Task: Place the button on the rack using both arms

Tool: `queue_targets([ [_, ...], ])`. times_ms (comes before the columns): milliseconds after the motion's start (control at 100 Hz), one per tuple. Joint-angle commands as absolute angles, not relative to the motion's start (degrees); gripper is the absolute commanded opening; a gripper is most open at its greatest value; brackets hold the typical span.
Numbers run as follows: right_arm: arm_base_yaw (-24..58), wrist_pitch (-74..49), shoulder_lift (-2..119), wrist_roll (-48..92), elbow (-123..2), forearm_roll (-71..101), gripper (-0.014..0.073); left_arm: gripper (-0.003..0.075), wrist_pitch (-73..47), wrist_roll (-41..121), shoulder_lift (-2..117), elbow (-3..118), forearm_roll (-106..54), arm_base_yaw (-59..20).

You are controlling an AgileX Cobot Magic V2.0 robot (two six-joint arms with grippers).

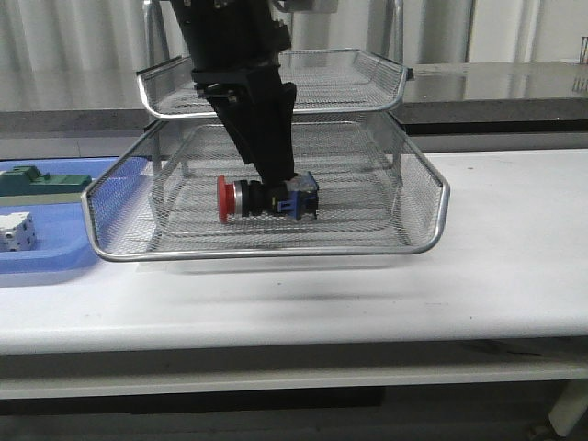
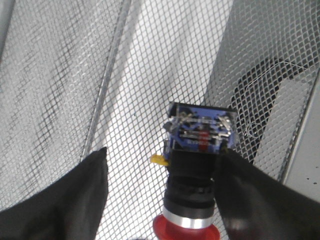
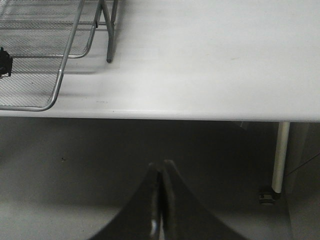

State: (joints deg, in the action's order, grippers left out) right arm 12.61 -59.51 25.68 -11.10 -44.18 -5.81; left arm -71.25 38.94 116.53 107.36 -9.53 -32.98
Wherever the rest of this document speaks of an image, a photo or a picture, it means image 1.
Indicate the white grey electrical block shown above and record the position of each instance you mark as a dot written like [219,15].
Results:
[17,232]

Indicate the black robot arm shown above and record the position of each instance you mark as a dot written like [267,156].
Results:
[234,47]

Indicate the silver wire rack frame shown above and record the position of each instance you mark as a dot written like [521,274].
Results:
[393,37]

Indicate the white table leg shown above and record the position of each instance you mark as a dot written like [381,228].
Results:
[569,408]

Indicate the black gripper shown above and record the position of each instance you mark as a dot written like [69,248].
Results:
[261,132]

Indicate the grey stone counter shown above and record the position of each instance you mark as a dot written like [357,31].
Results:
[491,97]

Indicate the green terminal block component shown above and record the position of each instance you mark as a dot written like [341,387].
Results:
[28,180]

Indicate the blue plastic tray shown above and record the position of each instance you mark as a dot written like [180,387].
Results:
[62,242]

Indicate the red emergency stop button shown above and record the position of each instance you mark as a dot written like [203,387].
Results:
[293,198]

